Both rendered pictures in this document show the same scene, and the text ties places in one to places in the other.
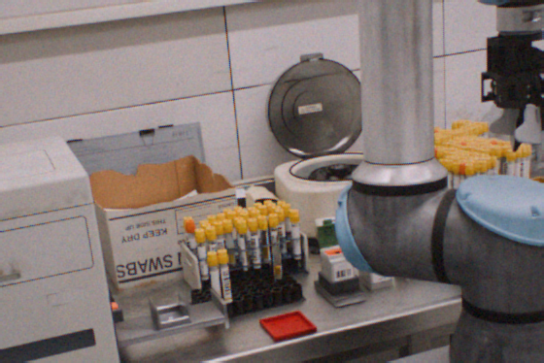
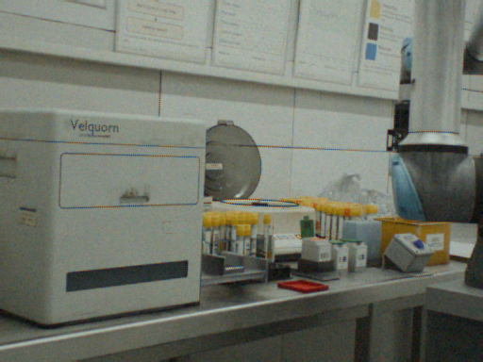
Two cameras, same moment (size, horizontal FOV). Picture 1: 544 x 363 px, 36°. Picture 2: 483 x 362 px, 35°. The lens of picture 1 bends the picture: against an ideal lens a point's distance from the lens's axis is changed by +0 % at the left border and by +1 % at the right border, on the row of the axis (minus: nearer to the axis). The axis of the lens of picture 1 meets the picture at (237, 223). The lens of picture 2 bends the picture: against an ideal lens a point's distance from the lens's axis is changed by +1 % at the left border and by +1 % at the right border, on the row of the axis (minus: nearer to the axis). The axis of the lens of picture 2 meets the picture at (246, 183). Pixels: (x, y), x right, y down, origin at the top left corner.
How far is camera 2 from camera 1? 78 cm
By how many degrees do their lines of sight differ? 32
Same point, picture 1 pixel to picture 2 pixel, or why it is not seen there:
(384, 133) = (439, 109)
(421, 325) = (385, 295)
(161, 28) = (115, 77)
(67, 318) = (173, 247)
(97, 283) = (197, 220)
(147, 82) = not seen: hidden behind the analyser
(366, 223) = (424, 173)
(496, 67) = (402, 124)
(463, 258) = not seen: outside the picture
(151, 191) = not seen: hidden behind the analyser
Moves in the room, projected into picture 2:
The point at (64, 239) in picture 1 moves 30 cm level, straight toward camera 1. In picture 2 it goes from (183, 173) to (324, 188)
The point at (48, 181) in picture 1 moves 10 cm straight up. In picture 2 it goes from (181, 121) to (184, 56)
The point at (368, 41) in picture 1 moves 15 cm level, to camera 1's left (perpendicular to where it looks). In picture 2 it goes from (430, 46) to (358, 37)
